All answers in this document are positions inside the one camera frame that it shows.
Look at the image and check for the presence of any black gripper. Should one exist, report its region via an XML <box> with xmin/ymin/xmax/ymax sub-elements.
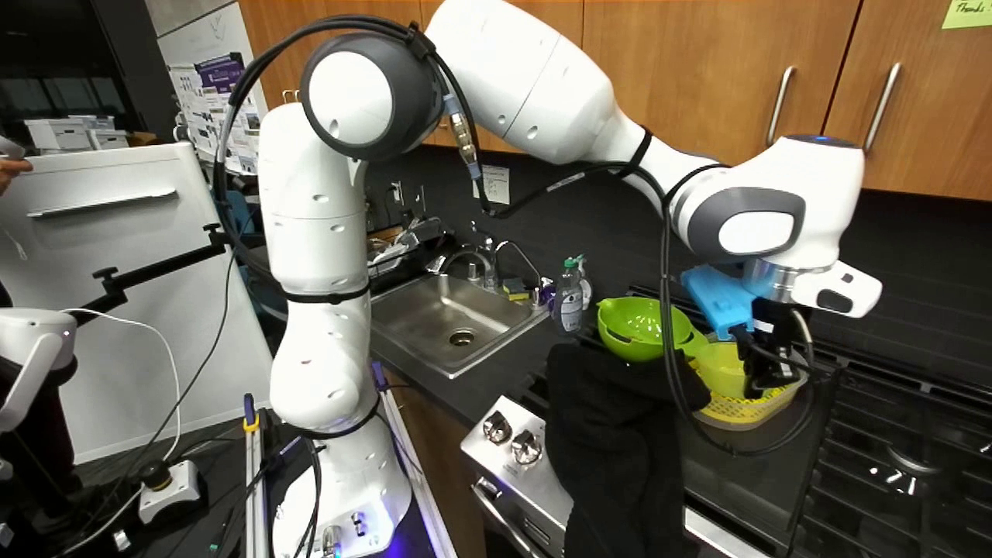
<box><xmin>740</xmin><ymin>293</ymin><xmax>818</xmax><ymax>402</ymax></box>

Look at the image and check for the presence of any clear container with yellow strainer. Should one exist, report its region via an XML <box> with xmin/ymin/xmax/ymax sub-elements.
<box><xmin>687</xmin><ymin>343</ymin><xmax>811</xmax><ymax>435</ymax></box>

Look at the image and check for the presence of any black gas stove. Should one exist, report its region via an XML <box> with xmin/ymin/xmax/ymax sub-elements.
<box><xmin>459</xmin><ymin>339</ymin><xmax>992</xmax><ymax>558</ymax></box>

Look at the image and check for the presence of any black cloth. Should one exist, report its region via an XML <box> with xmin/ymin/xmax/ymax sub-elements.
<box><xmin>541</xmin><ymin>342</ymin><xmax>712</xmax><ymax>558</ymax></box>

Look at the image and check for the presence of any clear dish soap bottle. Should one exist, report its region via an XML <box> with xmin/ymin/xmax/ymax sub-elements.
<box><xmin>554</xmin><ymin>254</ymin><xmax>594</xmax><ymax>339</ymax></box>

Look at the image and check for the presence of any purple bottle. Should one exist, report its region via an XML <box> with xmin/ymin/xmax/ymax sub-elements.
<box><xmin>533</xmin><ymin>276</ymin><xmax>561</xmax><ymax>316</ymax></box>

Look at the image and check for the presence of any silver stove knob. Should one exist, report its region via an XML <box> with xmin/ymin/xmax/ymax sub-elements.
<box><xmin>481</xmin><ymin>410</ymin><xmax>518</xmax><ymax>445</ymax></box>
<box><xmin>507</xmin><ymin>427</ymin><xmax>546</xmax><ymax>468</ymax></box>

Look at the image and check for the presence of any wooden upper cabinet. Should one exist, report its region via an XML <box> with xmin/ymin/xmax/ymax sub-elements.
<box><xmin>238</xmin><ymin>0</ymin><xmax>992</xmax><ymax>206</ymax></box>

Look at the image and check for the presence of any silver faucet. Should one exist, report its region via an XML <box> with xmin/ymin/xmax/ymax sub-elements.
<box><xmin>441</xmin><ymin>246</ymin><xmax>503</xmax><ymax>293</ymax></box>

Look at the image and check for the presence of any stainless steel sink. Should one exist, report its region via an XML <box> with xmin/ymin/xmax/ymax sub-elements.
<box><xmin>370</xmin><ymin>271</ymin><xmax>553</xmax><ymax>381</ymax></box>

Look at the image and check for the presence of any black dish rack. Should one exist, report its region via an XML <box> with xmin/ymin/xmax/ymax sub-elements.
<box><xmin>349</xmin><ymin>212</ymin><xmax>449</xmax><ymax>278</ymax></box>

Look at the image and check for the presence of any green sticky note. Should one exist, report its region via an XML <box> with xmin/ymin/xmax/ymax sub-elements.
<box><xmin>939</xmin><ymin>0</ymin><xmax>992</xmax><ymax>35</ymax></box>

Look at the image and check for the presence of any grey pole with yellow tip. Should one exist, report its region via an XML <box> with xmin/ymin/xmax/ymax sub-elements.
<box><xmin>238</xmin><ymin>389</ymin><xmax>273</xmax><ymax>558</ymax></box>

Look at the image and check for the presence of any small white base device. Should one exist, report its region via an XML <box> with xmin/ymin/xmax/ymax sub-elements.
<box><xmin>135</xmin><ymin>455</ymin><xmax>205</xmax><ymax>528</ymax></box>

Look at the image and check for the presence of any purple printed poster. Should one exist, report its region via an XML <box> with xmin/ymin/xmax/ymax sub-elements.
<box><xmin>191</xmin><ymin>53</ymin><xmax>248</xmax><ymax>98</ymax></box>

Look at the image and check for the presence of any white curved device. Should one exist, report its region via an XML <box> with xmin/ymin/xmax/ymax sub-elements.
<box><xmin>0</xmin><ymin>306</ymin><xmax>81</xmax><ymax>435</ymax></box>

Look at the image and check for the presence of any white storage box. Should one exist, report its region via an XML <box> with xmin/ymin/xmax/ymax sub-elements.
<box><xmin>23</xmin><ymin>111</ymin><xmax>132</xmax><ymax>154</ymax></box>

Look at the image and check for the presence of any big green bowl with handle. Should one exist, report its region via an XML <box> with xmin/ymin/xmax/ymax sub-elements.
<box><xmin>594</xmin><ymin>293</ymin><xmax>697</xmax><ymax>366</ymax></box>

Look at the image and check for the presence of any silver cabinet handle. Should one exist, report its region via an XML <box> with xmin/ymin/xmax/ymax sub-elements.
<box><xmin>862</xmin><ymin>59</ymin><xmax>904</xmax><ymax>154</ymax></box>
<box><xmin>766</xmin><ymin>63</ymin><xmax>801</xmax><ymax>147</ymax></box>

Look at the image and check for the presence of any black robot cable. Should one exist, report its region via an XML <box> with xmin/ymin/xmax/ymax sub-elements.
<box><xmin>211</xmin><ymin>12</ymin><xmax>818</xmax><ymax>459</ymax></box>

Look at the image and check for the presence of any white panel with handle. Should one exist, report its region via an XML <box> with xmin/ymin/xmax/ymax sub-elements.
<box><xmin>0</xmin><ymin>139</ymin><xmax>273</xmax><ymax>463</ymax></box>

